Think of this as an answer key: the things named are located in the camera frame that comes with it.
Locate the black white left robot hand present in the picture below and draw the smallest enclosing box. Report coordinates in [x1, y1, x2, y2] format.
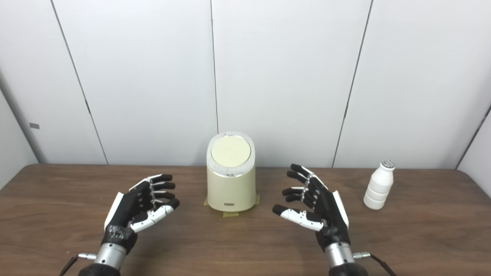
[101, 174, 180, 253]

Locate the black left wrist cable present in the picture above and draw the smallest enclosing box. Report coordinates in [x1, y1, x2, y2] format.
[59, 253, 96, 276]

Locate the cream round bin lid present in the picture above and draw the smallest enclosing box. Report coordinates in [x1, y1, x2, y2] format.
[211, 135, 252, 168]

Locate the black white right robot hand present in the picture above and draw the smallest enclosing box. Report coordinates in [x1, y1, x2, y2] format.
[272, 164, 351, 251]

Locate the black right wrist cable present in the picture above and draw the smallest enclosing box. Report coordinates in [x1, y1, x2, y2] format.
[354, 252, 397, 276]

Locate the cream-colored round bin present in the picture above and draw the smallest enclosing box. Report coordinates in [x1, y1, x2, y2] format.
[206, 131, 257, 212]

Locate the small white plastic bottle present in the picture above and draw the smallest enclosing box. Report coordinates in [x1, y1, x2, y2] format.
[363, 160, 395, 210]

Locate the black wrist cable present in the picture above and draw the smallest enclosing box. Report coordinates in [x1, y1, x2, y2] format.
[59, 253, 96, 276]
[354, 252, 397, 276]

